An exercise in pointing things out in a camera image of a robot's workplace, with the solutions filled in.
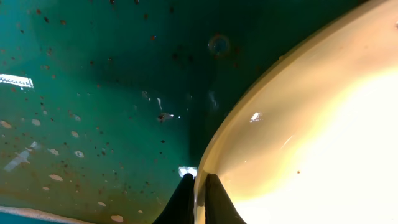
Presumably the teal plastic tray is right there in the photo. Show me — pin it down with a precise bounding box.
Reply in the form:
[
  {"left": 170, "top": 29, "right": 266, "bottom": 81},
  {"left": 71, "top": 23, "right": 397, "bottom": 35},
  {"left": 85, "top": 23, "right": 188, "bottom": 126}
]
[{"left": 1, "top": 0, "right": 359, "bottom": 223}]

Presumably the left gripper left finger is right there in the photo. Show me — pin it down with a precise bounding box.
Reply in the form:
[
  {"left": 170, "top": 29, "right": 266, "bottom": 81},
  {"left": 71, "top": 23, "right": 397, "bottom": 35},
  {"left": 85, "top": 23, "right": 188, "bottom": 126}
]
[{"left": 153, "top": 173, "right": 195, "bottom": 224}]

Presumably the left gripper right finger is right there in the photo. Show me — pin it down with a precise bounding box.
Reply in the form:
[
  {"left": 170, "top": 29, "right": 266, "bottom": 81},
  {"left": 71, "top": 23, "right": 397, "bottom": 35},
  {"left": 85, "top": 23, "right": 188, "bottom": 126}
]
[{"left": 205, "top": 174, "right": 246, "bottom": 224}]

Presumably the light green plate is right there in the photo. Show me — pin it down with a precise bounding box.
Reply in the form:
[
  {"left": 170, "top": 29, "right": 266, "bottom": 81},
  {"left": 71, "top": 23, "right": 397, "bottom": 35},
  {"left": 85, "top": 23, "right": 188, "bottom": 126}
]
[{"left": 194, "top": 0, "right": 397, "bottom": 223}]

